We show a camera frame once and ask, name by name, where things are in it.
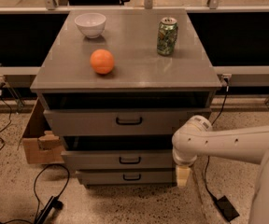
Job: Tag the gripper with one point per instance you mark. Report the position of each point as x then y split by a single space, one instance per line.
183 160

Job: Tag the grey drawer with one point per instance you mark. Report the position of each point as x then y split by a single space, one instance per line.
118 159
128 177
110 122

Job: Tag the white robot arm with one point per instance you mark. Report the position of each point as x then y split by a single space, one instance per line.
196 138

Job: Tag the grey bottom drawer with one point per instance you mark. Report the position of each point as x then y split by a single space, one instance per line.
128 177

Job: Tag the grey drawer cabinet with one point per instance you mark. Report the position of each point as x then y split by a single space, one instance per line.
141 78

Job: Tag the grey top drawer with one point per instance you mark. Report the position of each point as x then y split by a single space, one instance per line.
110 122

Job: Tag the black power adapter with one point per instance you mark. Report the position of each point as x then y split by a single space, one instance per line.
226 209

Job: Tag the black device bottom left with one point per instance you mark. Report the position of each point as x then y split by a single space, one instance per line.
53 203

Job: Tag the orange ball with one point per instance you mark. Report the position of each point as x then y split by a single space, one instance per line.
102 61

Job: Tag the green soda can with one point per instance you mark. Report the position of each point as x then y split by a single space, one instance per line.
167 36

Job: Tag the cardboard box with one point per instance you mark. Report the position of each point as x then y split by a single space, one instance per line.
40 145

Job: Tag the white bowl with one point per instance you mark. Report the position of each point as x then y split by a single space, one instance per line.
91 24

